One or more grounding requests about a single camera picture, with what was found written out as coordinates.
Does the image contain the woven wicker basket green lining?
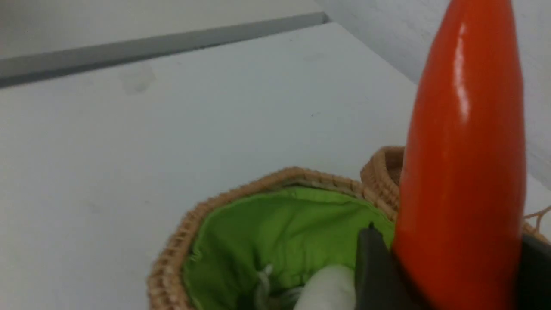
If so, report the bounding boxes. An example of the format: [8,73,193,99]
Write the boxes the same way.
[147,167,551,310]

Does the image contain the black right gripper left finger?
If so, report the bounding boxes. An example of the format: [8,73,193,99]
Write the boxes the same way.
[355,223,420,310]

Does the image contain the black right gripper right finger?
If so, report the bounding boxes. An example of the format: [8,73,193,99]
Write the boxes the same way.
[516,234,551,310]

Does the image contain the white radish toy green leaves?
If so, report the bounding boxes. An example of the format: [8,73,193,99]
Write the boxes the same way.
[254,264,357,310]

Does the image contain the orange carrot toy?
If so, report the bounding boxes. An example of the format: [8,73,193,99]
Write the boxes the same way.
[392,0,527,310]

